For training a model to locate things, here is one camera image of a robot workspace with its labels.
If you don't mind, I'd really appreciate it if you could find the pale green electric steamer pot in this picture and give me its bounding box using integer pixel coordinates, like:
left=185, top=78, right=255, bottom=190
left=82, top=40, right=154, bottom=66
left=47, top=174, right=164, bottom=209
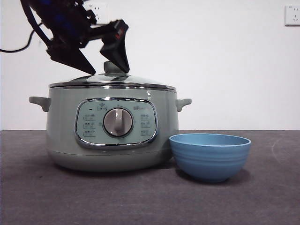
left=29, top=85, right=192, bottom=173

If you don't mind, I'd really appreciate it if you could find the glass lid with green knob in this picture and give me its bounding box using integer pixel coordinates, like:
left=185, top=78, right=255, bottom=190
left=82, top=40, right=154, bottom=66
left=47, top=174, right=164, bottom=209
left=48, top=61, right=177, bottom=91

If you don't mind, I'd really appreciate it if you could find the black cable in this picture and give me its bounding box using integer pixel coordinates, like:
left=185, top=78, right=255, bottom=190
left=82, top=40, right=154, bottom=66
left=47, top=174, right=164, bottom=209
left=0, top=29, right=36, bottom=53
left=20, top=0, right=53, bottom=47

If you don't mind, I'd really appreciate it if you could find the blue ribbed bowl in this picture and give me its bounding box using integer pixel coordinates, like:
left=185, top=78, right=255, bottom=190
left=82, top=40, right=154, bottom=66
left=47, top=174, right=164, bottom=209
left=169, top=133, right=252, bottom=184

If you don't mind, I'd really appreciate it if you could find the white wall socket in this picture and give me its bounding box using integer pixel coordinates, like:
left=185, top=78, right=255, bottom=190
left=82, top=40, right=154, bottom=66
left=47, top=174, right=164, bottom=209
left=88, top=3, right=108, bottom=25
left=285, top=5, right=300, bottom=27

